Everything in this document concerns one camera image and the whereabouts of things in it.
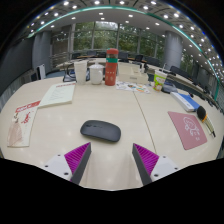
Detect pink printed mouse pad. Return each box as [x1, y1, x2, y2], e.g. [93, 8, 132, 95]
[167, 110, 208, 151]

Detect blue and white book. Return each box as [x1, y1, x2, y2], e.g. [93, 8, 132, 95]
[169, 91, 201, 113]

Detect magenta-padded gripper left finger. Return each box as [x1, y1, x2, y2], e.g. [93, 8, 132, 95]
[43, 142, 92, 186]

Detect dark office chairs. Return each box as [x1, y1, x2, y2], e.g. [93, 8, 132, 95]
[71, 49, 221, 104]

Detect white lidded mug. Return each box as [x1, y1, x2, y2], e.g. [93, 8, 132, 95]
[88, 63, 105, 85]

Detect red drink bottle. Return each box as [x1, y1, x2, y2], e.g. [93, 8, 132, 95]
[104, 47, 120, 87]

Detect cream cardboard box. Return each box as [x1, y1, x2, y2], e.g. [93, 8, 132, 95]
[117, 62, 149, 85]

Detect dark conference microphone unit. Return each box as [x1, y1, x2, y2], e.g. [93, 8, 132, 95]
[161, 83, 179, 94]

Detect colourful printed leaflet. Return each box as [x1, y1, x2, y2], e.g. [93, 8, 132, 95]
[115, 80, 151, 95]

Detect red and white booklet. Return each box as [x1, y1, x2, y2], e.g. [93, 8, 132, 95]
[6, 99, 42, 148]

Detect black computer mouse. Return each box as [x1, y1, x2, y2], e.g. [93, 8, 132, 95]
[79, 119, 122, 144]

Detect black handheld microphone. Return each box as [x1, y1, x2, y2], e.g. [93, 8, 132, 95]
[196, 105, 217, 138]

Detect round ceiling lights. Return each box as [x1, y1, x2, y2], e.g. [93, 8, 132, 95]
[28, 0, 224, 78]

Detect white printed document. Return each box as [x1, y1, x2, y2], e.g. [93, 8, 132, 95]
[38, 82, 77, 109]

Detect long curved conference desk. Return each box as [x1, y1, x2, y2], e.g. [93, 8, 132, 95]
[54, 57, 168, 72]

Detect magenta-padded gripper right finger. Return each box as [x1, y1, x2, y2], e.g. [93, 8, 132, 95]
[131, 142, 180, 186]

